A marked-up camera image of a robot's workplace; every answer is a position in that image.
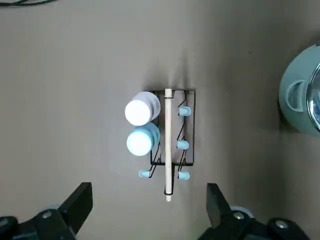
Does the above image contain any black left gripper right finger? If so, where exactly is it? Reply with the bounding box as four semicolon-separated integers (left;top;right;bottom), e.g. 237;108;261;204
199;183;320;240

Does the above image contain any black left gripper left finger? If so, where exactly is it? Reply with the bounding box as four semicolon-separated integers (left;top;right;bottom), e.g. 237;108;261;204
0;182;94;240

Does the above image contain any light blue cup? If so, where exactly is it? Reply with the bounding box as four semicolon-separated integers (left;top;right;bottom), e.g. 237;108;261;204
126;122;162;157

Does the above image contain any white cup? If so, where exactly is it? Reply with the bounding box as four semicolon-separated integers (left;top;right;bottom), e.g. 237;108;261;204
124;91;161;127

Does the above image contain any stainless steel pot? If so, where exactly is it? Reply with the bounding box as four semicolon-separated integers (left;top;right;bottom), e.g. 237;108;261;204
279;44;320;137

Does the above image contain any glass pot lid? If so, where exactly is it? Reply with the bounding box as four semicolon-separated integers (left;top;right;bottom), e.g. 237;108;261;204
306;61;320;127

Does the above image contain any black wire cup holder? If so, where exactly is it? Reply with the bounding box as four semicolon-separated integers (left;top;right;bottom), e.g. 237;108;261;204
138;87;197;203

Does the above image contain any black loose cable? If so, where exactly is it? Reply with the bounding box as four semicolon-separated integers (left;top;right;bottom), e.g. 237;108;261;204
0;0;57;7

